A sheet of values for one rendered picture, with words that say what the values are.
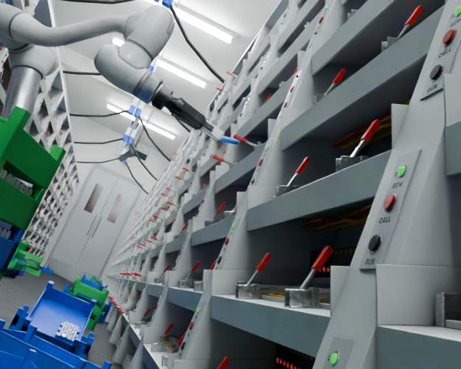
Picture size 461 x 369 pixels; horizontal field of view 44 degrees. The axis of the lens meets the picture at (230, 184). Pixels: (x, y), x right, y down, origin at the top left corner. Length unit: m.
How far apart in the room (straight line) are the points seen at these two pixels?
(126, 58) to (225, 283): 0.84
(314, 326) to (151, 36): 1.30
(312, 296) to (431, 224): 0.26
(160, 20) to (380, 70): 1.08
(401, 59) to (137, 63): 1.10
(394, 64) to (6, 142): 0.56
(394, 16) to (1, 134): 0.71
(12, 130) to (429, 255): 0.63
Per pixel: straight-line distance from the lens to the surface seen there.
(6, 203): 0.98
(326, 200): 0.79
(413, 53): 0.77
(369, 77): 0.87
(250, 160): 1.48
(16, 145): 0.93
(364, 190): 0.69
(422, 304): 0.53
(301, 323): 0.67
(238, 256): 1.19
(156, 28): 1.81
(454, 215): 0.55
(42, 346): 1.94
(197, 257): 1.88
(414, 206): 0.54
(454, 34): 0.65
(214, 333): 1.18
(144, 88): 1.76
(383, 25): 1.17
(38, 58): 2.22
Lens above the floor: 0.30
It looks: 13 degrees up
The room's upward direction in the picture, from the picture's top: 23 degrees clockwise
